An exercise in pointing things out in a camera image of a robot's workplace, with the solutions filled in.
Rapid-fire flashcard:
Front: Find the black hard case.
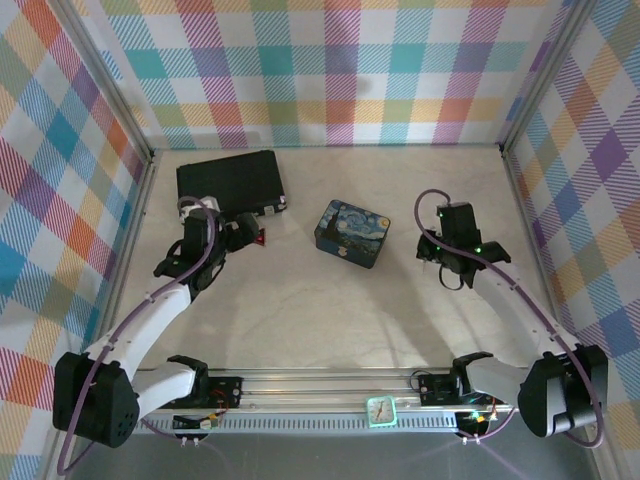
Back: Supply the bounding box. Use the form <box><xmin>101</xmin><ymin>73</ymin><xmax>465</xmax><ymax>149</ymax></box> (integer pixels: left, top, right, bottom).
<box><xmin>175</xmin><ymin>149</ymin><xmax>288</xmax><ymax>219</ymax></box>

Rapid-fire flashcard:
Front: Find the starry night tin box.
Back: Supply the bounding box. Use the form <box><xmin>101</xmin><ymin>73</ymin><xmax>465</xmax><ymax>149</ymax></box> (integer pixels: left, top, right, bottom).
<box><xmin>313</xmin><ymin>198</ymin><xmax>393</xmax><ymax>272</ymax></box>

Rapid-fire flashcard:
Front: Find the mint green square clock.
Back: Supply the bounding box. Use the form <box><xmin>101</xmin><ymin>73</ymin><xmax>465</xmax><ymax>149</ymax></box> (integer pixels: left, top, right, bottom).
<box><xmin>364</xmin><ymin>394</ymin><xmax>398</xmax><ymax>429</ymax></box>

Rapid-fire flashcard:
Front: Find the small circuit board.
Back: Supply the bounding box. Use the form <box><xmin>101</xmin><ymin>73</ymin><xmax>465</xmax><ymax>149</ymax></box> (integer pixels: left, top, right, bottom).
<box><xmin>457</xmin><ymin>407</ymin><xmax>502</xmax><ymax>432</ymax></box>
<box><xmin>172</xmin><ymin>410</ymin><xmax>227</xmax><ymax>433</ymax></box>

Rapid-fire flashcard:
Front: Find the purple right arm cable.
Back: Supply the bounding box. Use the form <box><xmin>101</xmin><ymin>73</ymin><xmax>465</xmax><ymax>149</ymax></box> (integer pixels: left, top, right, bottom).
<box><xmin>413</xmin><ymin>188</ymin><xmax>606</xmax><ymax>449</ymax></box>

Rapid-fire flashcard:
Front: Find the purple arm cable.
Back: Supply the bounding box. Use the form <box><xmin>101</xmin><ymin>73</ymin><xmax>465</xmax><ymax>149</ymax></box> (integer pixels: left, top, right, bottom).
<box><xmin>413</xmin><ymin>188</ymin><xmax>606</xmax><ymax>449</ymax></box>
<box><xmin>54</xmin><ymin>196</ymin><xmax>225</xmax><ymax>477</ymax></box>

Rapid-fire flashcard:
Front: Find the aluminium frame side bar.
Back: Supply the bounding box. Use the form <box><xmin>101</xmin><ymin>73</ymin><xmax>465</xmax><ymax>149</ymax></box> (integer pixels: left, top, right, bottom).
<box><xmin>42</xmin><ymin>149</ymin><xmax>157</xmax><ymax>480</ymax></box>
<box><xmin>499</xmin><ymin>147</ymin><xmax>619</xmax><ymax>480</ymax></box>

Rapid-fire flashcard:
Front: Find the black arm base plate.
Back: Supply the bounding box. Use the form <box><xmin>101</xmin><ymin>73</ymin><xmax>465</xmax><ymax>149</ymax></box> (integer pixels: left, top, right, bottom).
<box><xmin>418</xmin><ymin>370</ymin><xmax>466</xmax><ymax>407</ymax></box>
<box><xmin>199</xmin><ymin>375</ymin><xmax>245</xmax><ymax>409</ymax></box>

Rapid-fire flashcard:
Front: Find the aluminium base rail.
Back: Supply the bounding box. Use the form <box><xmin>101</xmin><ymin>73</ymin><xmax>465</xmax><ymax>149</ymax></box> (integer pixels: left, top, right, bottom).
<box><xmin>134</xmin><ymin>367</ymin><xmax>521</xmax><ymax>416</ymax></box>

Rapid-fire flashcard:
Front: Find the aluminium frame post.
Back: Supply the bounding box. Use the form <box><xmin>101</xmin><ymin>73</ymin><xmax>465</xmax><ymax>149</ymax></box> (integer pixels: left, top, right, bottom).
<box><xmin>497</xmin><ymin>0</ymin><xmax>599</xmax><ymax>157</ymax></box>
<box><xmin>47</xmin><ymin>0</ymin><xmax>157</xmax><ymax>166</ymax></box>

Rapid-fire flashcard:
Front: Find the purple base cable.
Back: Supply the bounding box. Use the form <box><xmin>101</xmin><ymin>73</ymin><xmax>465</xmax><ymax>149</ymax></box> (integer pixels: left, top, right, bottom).
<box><xmin>459</xmin><ymin>405</ymin><xmax>521</xmax><ymax>446</ymax></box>
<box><xmin>141</xmin><ymin>418</ymin><xmax>202</xmax><ymax>447</ymax></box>

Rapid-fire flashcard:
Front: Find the grey slotted cable duct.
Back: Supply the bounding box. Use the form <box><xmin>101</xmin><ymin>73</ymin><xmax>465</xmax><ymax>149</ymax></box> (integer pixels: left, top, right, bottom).
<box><xmin>134</xmin><ymin>412</ymin><xmax>469</xmax><ymax>437</ymax></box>

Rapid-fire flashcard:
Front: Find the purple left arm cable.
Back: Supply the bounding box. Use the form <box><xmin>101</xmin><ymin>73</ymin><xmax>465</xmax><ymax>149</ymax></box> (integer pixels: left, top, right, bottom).
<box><xmin>54</xmin><ymin>196</ymin><xmax>225</xmax><ymax>477</ymax></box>

